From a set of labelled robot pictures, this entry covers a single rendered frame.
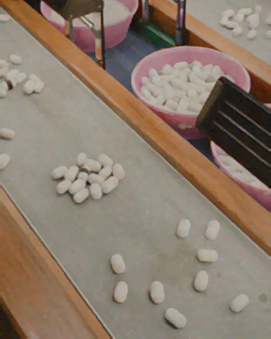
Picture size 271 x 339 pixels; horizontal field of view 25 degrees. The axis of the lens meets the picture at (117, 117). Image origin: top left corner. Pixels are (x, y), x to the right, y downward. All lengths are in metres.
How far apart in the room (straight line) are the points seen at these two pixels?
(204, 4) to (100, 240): 0.88
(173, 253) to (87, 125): 0.38
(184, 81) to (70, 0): 0.47
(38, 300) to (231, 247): 0.34
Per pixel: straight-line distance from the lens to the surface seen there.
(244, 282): 1.06
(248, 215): 1.12
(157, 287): 1.02
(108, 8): 1.78
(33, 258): 1.06
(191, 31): 1.60
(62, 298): 1.01
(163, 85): 1.44
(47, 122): 1.35
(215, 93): 0.82
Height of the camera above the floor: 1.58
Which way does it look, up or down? 39 degrees down
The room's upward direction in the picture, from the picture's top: 2 degrees counter-clockwise
